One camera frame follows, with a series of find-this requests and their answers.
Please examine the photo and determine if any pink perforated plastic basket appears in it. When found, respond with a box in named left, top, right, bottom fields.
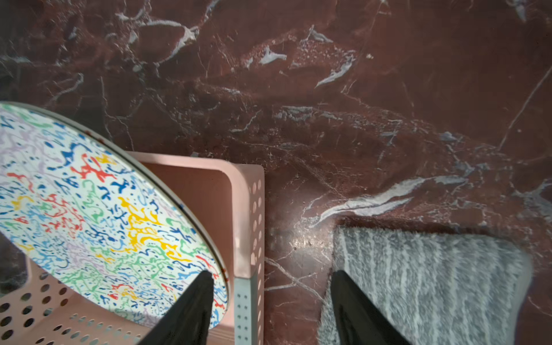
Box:
left=1, top=152, right=265, bottom=344

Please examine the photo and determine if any grey striped microfibre cloth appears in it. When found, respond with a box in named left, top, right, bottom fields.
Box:
left=332, top=227, right=533, bottom=344

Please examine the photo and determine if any colourful squiggle pattern plate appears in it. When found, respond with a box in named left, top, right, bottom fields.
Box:
left=1, top=103, right=229, bottom=327

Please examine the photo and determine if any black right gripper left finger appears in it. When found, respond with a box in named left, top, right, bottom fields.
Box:
left=139, top=270, right=214, bottom=345

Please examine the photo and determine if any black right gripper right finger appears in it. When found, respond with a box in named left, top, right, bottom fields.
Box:
left=331, top=270, right=409, bottom=344

